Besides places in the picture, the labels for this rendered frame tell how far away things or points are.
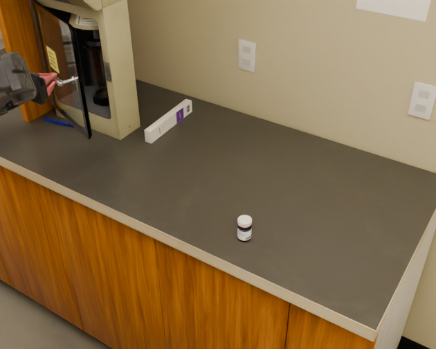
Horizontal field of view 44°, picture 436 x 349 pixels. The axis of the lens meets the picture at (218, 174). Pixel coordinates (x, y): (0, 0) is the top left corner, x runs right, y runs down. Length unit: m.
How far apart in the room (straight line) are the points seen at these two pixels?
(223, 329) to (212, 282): 0.19
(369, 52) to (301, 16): 0.25
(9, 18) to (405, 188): 1.40
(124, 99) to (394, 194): 0.94
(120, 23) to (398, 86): 0.90
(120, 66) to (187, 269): 0.70
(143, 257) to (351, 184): 0.70
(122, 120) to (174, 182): 0.34
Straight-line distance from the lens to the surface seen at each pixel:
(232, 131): 1.94
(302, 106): 1.95
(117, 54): 1.80
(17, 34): 2.00
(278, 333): 1.57
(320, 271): 1.43
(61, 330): 2.57
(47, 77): 1.75
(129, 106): 1.91
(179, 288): 1.70
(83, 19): 1.84
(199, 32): 2.07
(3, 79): 1.22
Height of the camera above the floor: 1.97
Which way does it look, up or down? 37 degrees down
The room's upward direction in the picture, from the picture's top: straight up
